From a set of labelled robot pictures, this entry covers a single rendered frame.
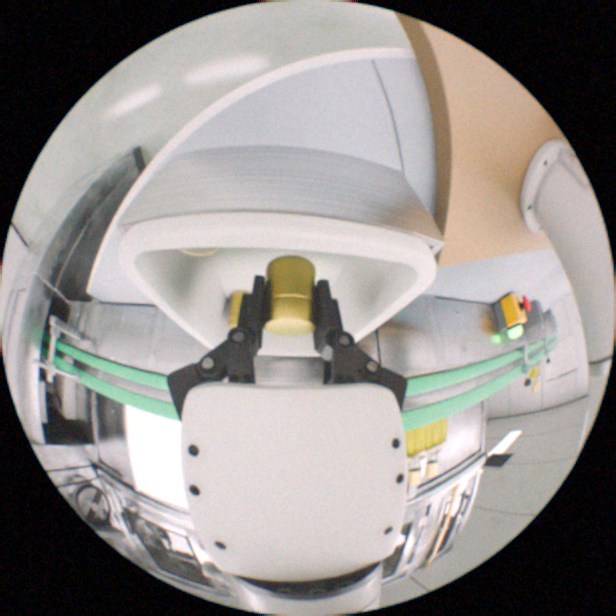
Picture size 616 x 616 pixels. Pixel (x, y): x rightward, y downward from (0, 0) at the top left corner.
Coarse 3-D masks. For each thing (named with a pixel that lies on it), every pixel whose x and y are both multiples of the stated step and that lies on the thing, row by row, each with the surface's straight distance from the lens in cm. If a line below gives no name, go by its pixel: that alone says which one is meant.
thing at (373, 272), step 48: (144, 240) 9; (192, 240) 8; (240, 240) 7; (288, 240) 7; (336, 240) 7; (384, 240) 8; (144, 288) 13; (192, 288) 18; (240, 288) 25; (336, 288) 23; (384, 288) 14; (288, 336) 27
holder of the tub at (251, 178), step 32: (192, 160) 14; (224, 160) 13; (256, 160) 12; (288, 160) 12; (320, 160) 13; (352, 160) 14; (160, 192) 12; (192, 192) 10; (224, 192) 9; (256, 192) 9; (288, 192) 9; (320, 192) 9; (352, 192) 10; (384, 192) 12; (128, 224) 11; (384, 224) 9; (416, 224) 11
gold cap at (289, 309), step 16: (288, 256) 13; (272, 272) 13; (288, 272) 12; (304, 272) 13; (272, 288) 12; (288, 288) 12; (304, 288) 12; (272, 304) 12; (288, 304) 11; (304, 304) 11; (272, 320) 11; (288, 320) 11; (304, 320) 11
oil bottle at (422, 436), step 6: (426, 426) 49; (414, 432) 47; (420, 432) 48; (426, 432) 49; (414, 438) 48; (420, 438) 49; (426, 438) 50; (414, 444) 48; (420, 444) 49; (426, 444) 50; (414, 450) 49; (420, 450) 50; (426, 450) 51; (414, 456) 49; (420, 456) 50; (426, 456) 52; (414, 462) 52
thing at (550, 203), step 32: (544, 160) 21; (576, 160) 23; (544, 192) 22; (576, 192) 21; (544, 224) 23; (576, 224) 20; (576, 256) 20; (608, 256) 20; (576, 288) 21; (608, 288) 19; (608, 320) 19; (608, 352) 20
